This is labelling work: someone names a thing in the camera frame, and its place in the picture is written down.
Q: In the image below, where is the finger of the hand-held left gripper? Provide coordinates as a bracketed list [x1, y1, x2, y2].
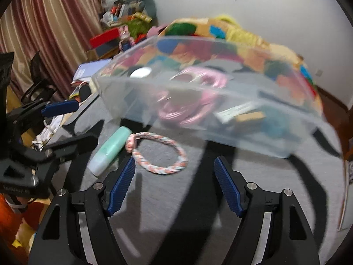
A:
[7, 100, 80, 129]
[17, 132, 99, 164]

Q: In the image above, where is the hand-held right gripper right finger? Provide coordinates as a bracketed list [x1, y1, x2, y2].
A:
[214, 156, 321, 265]

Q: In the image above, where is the clear plastic storage bin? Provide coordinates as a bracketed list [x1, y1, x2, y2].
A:
[91, 35, 346, 159]

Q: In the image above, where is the dark green bag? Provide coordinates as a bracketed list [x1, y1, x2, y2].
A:
[124, 0, 158, 26]

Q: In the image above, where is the striped brown curtain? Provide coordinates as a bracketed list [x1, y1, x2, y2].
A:
[0, 0, 111, 101]

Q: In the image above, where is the pink white braided rope ring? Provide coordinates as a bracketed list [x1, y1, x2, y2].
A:
[125, 132, 188, 175]

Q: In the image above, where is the pink coiled ring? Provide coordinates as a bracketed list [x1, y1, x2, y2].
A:
[156, 66, 230, 125]

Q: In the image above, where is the mint green bottle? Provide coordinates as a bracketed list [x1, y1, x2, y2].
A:
[88, 126, 133, 176]

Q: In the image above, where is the white cable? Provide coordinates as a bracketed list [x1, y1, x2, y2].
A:
[32, 115, 64, 150]

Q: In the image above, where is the orange printed cloth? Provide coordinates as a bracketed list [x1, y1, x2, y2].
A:
[0, 193, 38, 256]

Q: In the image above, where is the black chair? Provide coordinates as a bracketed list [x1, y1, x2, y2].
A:
[21, 50, 59, 103]

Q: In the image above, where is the colourful patchwork blanket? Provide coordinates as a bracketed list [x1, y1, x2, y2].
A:
[147, 13, 324, 116]

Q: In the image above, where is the blue notebook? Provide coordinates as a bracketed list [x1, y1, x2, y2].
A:
[72, 60, 111, 83]

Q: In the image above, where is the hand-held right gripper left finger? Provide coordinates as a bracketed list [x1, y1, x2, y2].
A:
[29, 156, 137, 265]

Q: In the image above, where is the red box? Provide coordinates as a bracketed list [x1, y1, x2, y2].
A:
[89, 28, 121, 49]

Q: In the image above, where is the white round lid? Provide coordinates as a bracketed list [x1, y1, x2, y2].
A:
[130, 67, 153, 79]

